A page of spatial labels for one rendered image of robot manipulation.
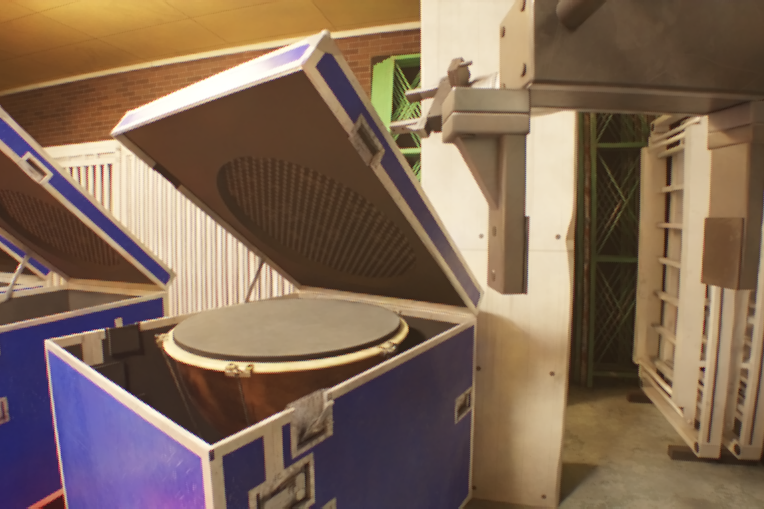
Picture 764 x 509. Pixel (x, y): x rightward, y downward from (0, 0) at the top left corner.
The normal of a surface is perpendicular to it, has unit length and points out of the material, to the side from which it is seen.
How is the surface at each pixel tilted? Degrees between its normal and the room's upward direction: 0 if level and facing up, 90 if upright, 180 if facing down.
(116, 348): 90
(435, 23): 90
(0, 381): 90
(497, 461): 90
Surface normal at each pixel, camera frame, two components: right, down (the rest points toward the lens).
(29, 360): 0.95, 0.03
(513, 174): 0.03, 0.09
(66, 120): -0.26, 0.08
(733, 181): -1.00, 0.00
